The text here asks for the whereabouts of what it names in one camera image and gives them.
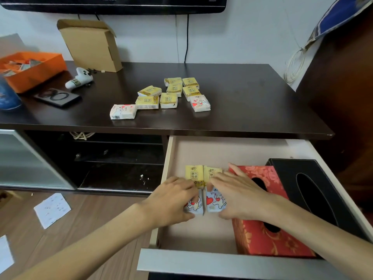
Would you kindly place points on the person's right hand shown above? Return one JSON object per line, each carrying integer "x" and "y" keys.
{"x": 247, "y": 198}

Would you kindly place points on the person's left hand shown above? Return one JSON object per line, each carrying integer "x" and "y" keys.
{"x": 166, "y": 202}

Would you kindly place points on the person's left thumb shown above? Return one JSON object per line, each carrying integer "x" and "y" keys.
{"x": 188, "y": 214}

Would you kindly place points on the person's right little finger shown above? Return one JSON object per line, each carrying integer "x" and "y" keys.
{"x": 237, "y": 172}

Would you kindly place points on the person's right thumb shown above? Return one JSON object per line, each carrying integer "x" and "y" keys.
{"x": 225, "y": 214}

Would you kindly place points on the white heart print tissue packet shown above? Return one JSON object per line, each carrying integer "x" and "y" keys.
{"x": 123, "y": 111}
{"x": 201, "y": 103}
{"x": 214, "y": 201}
{"x": 197, "y": 204}

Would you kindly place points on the person's right forearm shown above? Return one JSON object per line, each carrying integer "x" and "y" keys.
{"x": 320, "y": 236}

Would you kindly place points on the person's left forearm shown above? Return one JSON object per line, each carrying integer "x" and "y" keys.
{"x": 87, "y": 247}

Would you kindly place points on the yellow tissue packet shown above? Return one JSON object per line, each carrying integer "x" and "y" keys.
{"x": 211, "y": 172}
{"x": 194, "y": 173}

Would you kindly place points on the white drawer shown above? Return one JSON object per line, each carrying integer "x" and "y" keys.
{"x": 209, "y": 236}

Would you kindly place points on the red floral tissue box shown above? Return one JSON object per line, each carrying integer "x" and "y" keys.
{"x": 262, "y": 240}

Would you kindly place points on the black leather tissue box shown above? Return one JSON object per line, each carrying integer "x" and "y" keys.
{"x": 291, "y": 174}

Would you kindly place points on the dark brown wooden cabinet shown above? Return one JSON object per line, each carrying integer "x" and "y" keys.
{"x": 247, "y": 96}

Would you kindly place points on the group of yellow packets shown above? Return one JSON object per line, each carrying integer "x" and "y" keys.
{"x": 169, "y": 100}

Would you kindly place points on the dark brown wooden wardrobe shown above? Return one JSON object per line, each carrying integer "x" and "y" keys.
{"x": 343, "y": 99}

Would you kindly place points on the white paper sheet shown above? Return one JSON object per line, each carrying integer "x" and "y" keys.
{"x": 52, "y": 210}
{"x": 5, "y": 255}

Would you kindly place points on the frosted glass cabinet door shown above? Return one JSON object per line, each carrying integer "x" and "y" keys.
{"x": 26, "y": 163}

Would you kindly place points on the white game controller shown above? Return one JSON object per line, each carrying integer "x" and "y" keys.
{"x": 80, "y": 78}

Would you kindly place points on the blue and white bag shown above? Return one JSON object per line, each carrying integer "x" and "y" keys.
{"x": 338, "y": 17}

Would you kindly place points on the open cardboard box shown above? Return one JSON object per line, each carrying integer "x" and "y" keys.
{"x": 90, "y": 49}

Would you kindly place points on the orange box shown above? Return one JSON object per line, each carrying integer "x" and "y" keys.
{"x": 38, "y": 74}

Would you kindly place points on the black television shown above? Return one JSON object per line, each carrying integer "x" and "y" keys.
{"x": 116, "y": 4}

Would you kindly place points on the blue plastic container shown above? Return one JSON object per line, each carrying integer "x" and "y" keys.
{"x": 8, "y": 97}

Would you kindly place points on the pile of small sachets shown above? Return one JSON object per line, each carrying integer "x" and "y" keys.
{"x": 17, "y": 67}

